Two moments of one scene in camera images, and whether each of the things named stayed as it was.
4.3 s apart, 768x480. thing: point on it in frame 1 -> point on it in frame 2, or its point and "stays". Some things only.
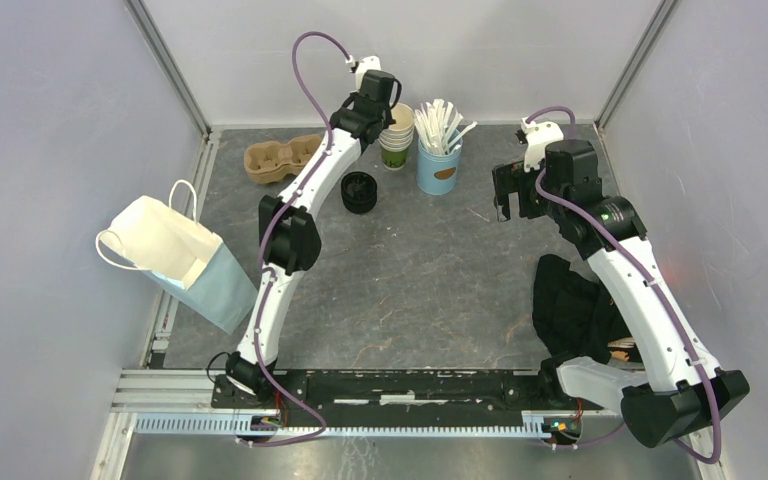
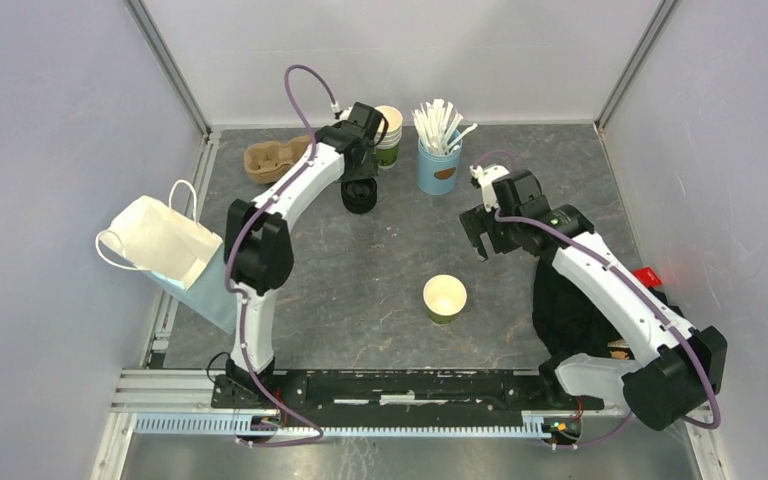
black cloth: [572, 312] stays
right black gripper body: [511, 177] -> [501, 233]
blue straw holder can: [438, 174] stays
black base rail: [399, 399] stays
